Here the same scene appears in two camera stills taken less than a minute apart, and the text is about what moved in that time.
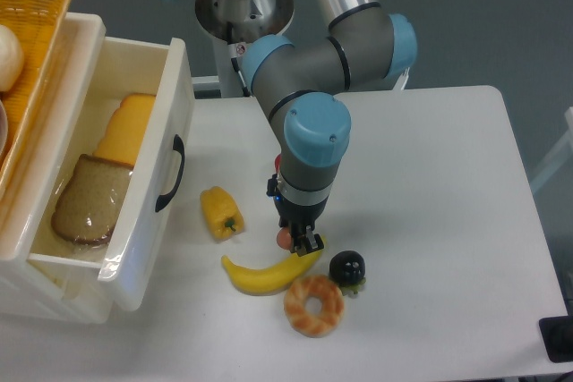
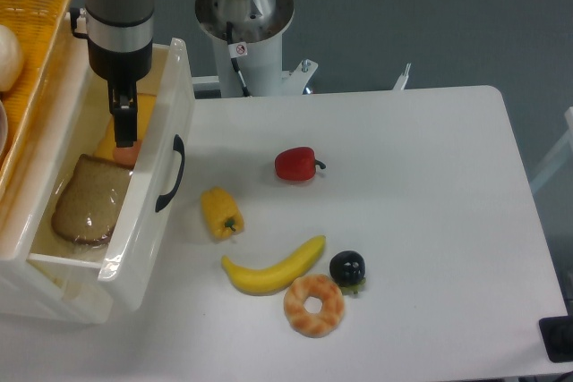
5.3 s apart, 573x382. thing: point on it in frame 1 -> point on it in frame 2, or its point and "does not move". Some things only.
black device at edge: (557, 334) does not move
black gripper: (298, 218) -> (121, 70)
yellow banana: (272, 279) does not move
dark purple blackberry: (347, 269) does not move
